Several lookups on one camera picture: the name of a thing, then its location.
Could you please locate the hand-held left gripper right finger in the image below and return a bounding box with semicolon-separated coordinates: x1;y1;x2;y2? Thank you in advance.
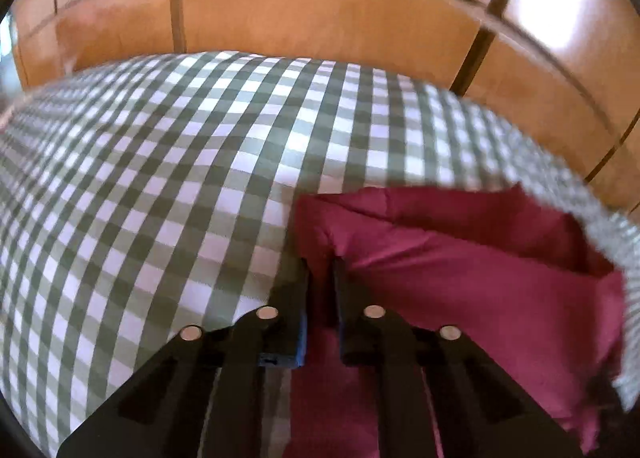
333;262;584;458

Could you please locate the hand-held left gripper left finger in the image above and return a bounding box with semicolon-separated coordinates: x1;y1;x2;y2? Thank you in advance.
56;257;312;458

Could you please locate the dark red knit garment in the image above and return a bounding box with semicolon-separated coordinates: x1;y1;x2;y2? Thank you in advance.
287;186;628;458

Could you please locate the green white checked bedspread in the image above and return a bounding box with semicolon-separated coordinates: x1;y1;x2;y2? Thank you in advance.
0;50;640;458

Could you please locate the wooden panelled wardrobe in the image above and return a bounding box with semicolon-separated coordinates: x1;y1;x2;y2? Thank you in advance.
7;0;640;213

